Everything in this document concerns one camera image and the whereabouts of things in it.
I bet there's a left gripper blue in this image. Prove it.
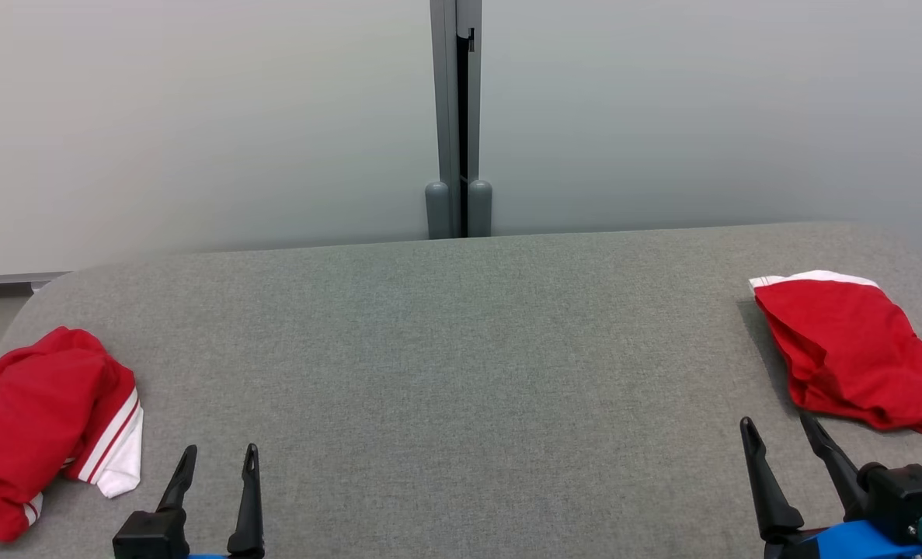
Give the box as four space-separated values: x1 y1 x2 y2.
157 443 266 559

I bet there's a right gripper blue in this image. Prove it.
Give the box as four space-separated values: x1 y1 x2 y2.
739 411 922 559

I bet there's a red shorts white Bulls lettering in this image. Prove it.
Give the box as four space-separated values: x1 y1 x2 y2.
748 269 922 436

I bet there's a red garment wide white panel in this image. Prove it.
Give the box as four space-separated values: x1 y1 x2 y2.
0 326 145 543

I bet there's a grey wall baseboard strip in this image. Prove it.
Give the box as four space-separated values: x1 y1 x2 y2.
0 271 71 289

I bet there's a grey rounded post foot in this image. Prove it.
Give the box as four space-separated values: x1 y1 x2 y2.
468 179 494 238
424 180 452 240

